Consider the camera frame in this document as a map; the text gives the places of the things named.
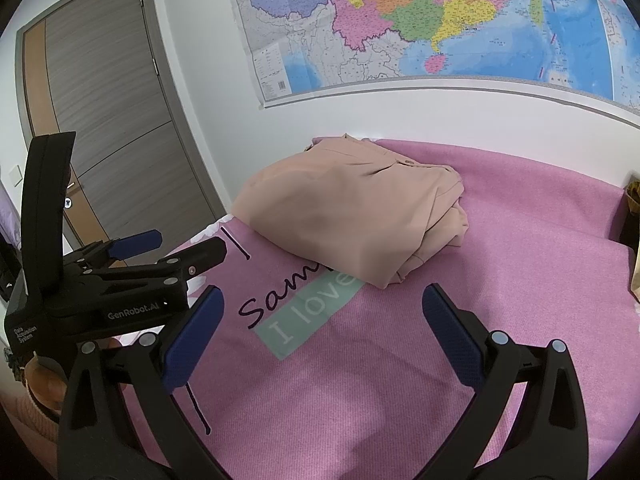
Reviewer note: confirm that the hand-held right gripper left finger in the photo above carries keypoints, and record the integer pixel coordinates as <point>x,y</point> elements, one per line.
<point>195,335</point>

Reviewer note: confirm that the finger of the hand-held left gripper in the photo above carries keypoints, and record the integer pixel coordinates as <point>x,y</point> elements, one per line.
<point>200,255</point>
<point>137,244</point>

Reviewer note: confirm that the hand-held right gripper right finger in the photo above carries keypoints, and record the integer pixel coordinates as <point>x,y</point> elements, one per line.
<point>450,332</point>

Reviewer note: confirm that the beige pink jacket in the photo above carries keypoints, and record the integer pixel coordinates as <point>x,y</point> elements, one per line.
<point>350,200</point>

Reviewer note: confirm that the person's left forearm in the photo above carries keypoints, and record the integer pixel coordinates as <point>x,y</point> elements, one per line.
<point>20,420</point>

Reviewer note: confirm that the person's left hand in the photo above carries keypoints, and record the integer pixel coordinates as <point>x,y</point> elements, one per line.
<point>45,380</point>

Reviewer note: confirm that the pink printed blanket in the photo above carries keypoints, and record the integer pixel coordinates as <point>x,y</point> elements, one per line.
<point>525,260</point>

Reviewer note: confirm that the purple cloth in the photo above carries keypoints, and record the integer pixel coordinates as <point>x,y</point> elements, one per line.
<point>6,210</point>

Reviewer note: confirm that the grey wooden door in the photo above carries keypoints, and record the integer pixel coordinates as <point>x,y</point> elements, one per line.
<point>110,85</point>

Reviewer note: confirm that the pale yellow garment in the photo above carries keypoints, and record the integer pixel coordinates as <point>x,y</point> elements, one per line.
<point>636,275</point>

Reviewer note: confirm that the white light switch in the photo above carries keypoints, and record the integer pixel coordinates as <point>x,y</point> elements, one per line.
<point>13,177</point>

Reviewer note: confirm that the colourful wall map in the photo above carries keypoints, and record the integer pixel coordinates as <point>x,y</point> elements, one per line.
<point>400,10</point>

